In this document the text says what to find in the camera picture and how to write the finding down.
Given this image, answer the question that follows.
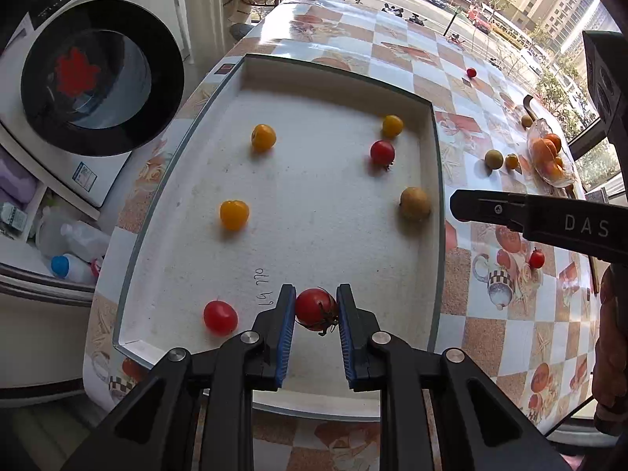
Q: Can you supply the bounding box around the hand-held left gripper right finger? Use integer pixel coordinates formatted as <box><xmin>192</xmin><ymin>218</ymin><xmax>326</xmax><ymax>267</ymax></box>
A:
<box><xmin>336</xmin><ymin>283</ymin><xmax>572</xmax><ymax>471</ymax></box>

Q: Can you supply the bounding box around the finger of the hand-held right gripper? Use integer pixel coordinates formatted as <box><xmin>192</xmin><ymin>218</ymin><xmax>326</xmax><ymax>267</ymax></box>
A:
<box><xmin>450</xmin><ymin>189</ymin><xmax>528</xmax><ymax>239</ymax></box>

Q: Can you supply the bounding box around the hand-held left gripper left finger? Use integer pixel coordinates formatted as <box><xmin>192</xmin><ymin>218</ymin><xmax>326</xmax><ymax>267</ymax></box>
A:
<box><xmin>59</xmin><ymin>283</ymin><xmax>298</xmax><ymax>471</ymax></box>

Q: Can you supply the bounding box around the white foam tray grey rim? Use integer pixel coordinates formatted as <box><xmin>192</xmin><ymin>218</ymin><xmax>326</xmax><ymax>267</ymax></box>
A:
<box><xmin>113</xmin><ymin>53</ymin><xmax>446</xmax><ymax>420</ymax></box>

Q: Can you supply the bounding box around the person's right forearm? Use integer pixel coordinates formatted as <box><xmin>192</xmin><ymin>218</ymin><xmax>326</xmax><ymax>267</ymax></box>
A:
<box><xmin>591</xmin><ymin>262</ymin><xmax>628</xmax><ymax>435</ymax></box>

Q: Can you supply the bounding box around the pile of mandarin oranges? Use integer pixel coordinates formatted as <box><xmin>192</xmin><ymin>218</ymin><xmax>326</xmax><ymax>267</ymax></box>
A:
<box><xmin>531</xmin><ymin>133</ymin><xmax>565</xmax><ymax>180</ymax></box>

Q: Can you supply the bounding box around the clear glass bowl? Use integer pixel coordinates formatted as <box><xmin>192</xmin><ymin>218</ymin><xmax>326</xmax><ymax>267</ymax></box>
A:
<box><xmin>526</xmin><ymin>118</ymin><xmax>577</xmax><ymax>188</ymax></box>

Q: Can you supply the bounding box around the patterned checkered tablecloth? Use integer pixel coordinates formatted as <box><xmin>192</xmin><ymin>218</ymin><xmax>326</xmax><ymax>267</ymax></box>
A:
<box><xmin>81</xmin><ymin>0</ymin><xmax>604</xmax><ymax>471</ymax></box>

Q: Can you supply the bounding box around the white plastic bottle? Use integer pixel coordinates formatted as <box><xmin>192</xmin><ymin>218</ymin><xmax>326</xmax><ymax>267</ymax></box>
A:
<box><xmin>60</xmin><ymin>221</ymin><xmax>111</xmax><ymax>261</ymax></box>

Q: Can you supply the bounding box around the white bottle blue cap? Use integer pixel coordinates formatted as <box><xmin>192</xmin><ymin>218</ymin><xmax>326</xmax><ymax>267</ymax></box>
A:
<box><xmin>50</xmin><ymin>254</ymin><xmax>99</xmax><ymax>285</ymax></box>

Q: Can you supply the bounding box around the white shelf unit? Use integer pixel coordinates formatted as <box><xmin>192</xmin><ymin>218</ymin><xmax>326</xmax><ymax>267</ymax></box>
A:
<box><xmin>0</xmin><ymin>235</ymin><xmax>116</xmax><ymax>408</ymax></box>

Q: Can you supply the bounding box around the translucent plastic jug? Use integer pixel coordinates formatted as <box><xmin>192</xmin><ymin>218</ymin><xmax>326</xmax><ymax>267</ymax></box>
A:
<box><xmin>34</xmin><ymin>204</ymin><xmax>67</xmax><ymax>256</ymax></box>

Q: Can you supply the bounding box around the small white carton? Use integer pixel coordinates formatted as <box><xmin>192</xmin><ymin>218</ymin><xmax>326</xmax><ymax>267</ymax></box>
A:
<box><xmin>0</xmin><ymin>201</ymin><xmax>27</xmax><ymax>241</ymax></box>

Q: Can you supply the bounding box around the purple cloth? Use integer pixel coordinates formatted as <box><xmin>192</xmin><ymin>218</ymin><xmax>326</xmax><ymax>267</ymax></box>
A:
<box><xmin>0</xmin><ymin>150</ymin><xmax>40</xmax><ymax>207</ymax></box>

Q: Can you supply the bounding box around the white washing machine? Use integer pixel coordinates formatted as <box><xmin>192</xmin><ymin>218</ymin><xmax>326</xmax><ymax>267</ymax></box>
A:
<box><xmin>0</xmin><ymin>0</ymin><xmax>192</xmax><ymax>209</ymax></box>

